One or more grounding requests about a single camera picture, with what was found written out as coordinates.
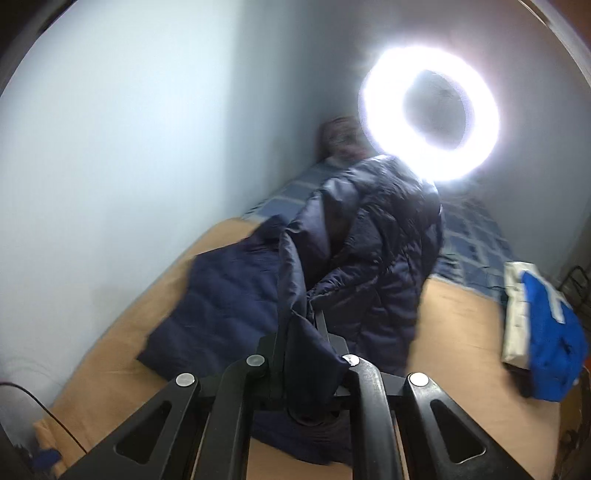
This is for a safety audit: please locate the white folded cloth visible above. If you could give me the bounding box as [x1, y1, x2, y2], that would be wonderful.
[502, 261, 536, 367]

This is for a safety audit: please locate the navy puffer jacket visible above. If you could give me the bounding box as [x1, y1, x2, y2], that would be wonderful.
[137, 154, 445, 464]

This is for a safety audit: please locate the floral rolled quilt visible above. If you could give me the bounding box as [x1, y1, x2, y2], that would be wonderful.
[318, 115, 375, 160]

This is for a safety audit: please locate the black clothes rack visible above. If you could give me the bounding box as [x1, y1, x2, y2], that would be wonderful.
[556, 265, 586, 305]

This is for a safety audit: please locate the tan blanket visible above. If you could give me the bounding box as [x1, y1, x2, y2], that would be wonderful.
[34, 217, 568, 480]

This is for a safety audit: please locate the white ring light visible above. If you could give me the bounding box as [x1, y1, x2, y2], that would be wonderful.
[358, 44, 502, 185]

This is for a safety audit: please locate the blue white jacket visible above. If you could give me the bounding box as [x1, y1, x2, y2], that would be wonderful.
[519, 270, 589, 402]

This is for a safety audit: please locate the small blue object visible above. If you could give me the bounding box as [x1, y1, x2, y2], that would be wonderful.
[30, 450, 62, 468]

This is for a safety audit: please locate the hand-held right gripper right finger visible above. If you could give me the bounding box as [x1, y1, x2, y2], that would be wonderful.
[316, 313, 536, 480]

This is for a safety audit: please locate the thin black cable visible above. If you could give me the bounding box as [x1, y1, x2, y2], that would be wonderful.
[0, 381, 88, 455]

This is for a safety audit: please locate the blue patterned bed sheet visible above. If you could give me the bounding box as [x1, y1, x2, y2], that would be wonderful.
[242, 157, 515, 303]

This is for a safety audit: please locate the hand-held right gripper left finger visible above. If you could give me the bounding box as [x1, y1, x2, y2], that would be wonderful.
[60, 318, 289, 480]

